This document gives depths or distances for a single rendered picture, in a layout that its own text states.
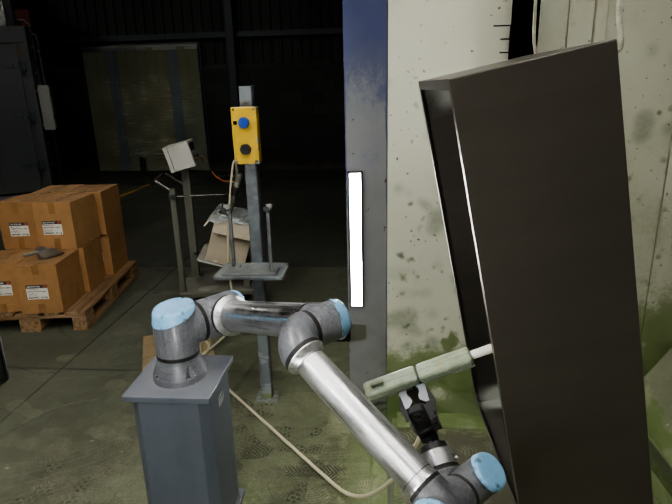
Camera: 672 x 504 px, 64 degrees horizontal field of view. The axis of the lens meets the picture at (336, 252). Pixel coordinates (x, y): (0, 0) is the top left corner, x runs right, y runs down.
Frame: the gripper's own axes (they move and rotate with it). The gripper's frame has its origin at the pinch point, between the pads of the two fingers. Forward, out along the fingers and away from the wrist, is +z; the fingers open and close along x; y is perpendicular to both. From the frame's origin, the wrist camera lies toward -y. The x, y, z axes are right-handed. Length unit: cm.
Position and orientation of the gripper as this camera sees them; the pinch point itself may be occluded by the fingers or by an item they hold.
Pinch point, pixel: (408, 379)
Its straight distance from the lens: 157.1
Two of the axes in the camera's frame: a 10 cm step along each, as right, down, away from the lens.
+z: -2.4, -7.6, 6.0
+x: 9.1, -4.0, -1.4
